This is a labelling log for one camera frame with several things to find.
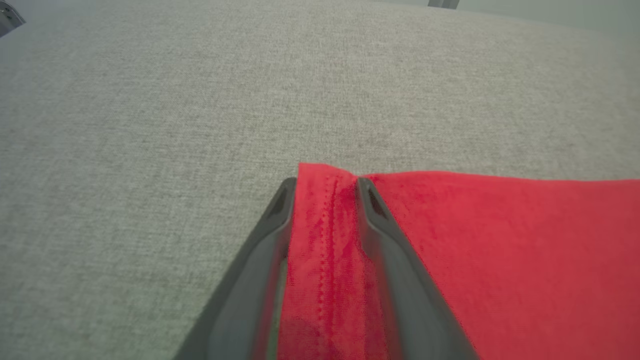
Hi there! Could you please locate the slanted grey metal frame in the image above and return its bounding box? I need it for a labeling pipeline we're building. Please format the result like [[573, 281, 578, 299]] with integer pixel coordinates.
[[0, 1, 26, 39]]

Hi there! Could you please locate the grey fabric sofa seat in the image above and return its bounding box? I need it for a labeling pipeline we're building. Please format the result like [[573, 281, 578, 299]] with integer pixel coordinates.
[[0, 0, 640, 360]]

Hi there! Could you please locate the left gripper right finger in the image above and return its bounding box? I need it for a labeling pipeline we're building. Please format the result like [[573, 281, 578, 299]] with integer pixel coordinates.
[[355, 176, 479, 360]]

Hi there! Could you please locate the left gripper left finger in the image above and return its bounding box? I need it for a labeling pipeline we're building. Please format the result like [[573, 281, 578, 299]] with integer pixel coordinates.
[[172, 177, 299, 360]]

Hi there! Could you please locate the red shirt with white sleeves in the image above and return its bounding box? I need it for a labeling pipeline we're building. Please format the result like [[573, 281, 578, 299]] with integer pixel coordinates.
[[251, 162, 640, 360]]

